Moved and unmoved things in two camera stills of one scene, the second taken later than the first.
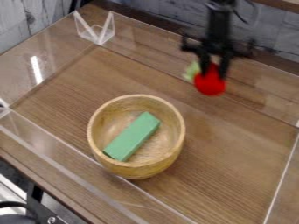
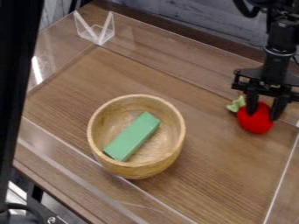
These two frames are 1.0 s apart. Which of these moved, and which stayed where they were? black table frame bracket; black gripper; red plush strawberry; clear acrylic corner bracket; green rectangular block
Moved: black gripper; red plush strawberry
Stayed: green rectangular block; black table frame bracket; clear acrylic corner bracket
